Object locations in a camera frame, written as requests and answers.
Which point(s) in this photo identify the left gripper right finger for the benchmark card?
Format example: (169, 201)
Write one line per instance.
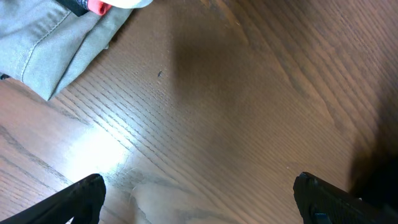
(320, 202)

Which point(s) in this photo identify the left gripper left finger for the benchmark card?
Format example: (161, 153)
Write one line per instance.
(80, 203)

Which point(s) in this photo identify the black t-shirt with logo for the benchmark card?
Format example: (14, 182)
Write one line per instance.
(374, 170)

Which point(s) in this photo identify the beige folded garment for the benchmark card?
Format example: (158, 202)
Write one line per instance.
(46, 46)

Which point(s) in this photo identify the black folded garment red accents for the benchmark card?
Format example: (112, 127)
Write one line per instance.
(81, 7)

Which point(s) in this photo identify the white folded t-shirt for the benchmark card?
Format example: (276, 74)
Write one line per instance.
(128, 4)

